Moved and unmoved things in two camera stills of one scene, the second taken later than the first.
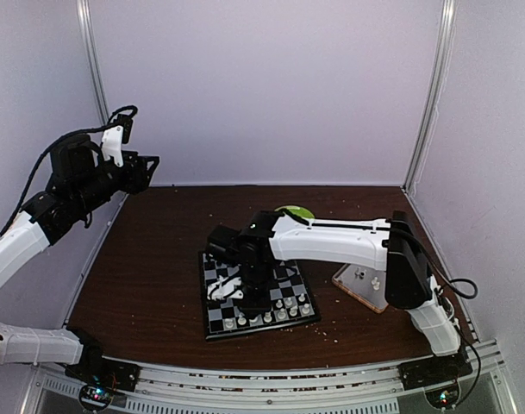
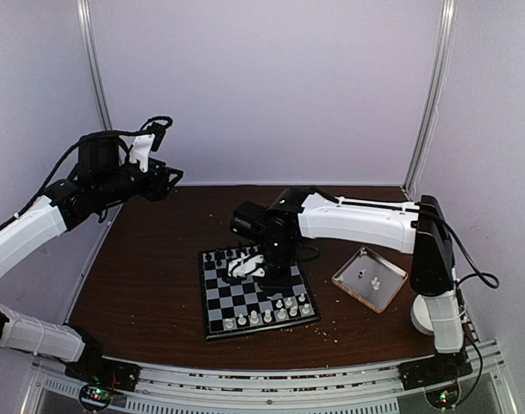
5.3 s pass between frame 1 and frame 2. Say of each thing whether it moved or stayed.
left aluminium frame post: stayed
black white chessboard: stayed
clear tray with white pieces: stayed
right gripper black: moved
